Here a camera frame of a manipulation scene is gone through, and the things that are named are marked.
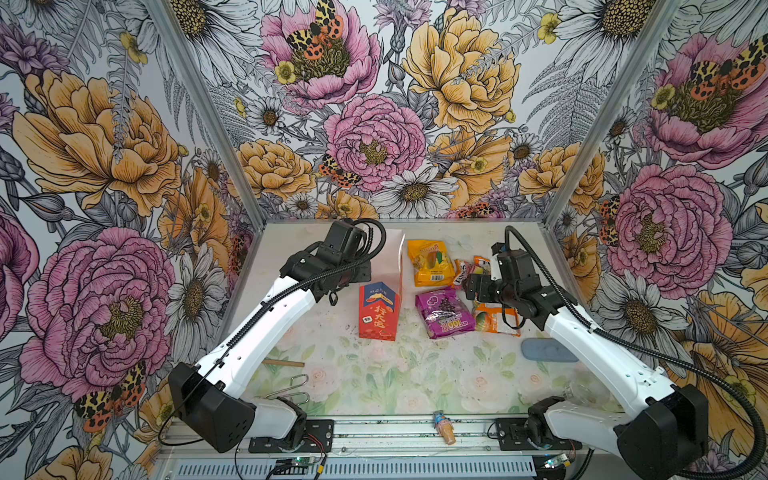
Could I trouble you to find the small ice cream toy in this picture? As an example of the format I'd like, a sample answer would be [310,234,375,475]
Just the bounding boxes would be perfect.
[433,411,456,445]

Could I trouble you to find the metal wire tongs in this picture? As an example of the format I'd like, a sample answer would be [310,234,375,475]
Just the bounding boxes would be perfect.
[266,374,310,405]

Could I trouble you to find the wooden toy mallet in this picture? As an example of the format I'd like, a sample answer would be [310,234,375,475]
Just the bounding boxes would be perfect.
[261,359,305,368]

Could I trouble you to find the purple snack bag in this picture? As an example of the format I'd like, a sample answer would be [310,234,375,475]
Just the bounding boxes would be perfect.
[415,287,476,340]

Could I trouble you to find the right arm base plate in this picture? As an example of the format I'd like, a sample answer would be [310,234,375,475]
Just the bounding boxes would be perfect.
[489,417,583,451]

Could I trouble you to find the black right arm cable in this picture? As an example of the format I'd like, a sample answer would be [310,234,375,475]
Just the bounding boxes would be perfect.
[503,225,768,480]

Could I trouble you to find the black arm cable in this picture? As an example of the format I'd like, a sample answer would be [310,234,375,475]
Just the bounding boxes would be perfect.
[503,225,768,480]
[157,218,388,448]

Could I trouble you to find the clear plastic bowl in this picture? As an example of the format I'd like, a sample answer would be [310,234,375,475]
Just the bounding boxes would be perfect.
[563,365,623,413]

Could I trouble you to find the yellow snack bag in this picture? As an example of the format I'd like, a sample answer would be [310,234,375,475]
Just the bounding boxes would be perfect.
[407,240,455,287]

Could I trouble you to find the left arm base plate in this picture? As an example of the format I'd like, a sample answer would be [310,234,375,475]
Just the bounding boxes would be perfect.
[248,419,335,454]

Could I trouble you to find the green circuit board right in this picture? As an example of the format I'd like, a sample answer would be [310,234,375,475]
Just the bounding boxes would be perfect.
[542,454,571,469]

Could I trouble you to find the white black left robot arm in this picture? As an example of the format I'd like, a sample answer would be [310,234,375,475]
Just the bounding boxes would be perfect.
[168,219,387,453]

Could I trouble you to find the green circuit board left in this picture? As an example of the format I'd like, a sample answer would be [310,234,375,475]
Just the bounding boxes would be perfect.
[270,457,319,475]

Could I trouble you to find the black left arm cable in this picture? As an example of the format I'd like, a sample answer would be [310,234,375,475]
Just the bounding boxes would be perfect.
[157,218,388,448]

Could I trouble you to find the orange snack bag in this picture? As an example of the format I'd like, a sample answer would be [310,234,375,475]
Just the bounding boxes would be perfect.
[472,301,521,337]

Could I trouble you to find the grey blue oval pad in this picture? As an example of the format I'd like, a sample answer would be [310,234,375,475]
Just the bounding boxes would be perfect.
[521,338,579,363]

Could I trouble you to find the colourful candy snack bag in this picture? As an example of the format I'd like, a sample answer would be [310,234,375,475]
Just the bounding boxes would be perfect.
[451,256,491,289]

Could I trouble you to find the green circuit board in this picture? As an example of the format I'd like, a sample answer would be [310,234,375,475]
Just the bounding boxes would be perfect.
[542,454,571,469]
[270,457,319,475]

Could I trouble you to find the red white paper bag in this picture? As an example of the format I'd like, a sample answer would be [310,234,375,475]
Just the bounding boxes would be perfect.
[358,229,405,341]

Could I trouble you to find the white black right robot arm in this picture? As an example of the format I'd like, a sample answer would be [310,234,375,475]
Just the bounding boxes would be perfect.
[464,245,708,479]

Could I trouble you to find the aluminium rail frame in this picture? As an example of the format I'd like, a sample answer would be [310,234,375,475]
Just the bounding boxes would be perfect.
[149,412,679,480]

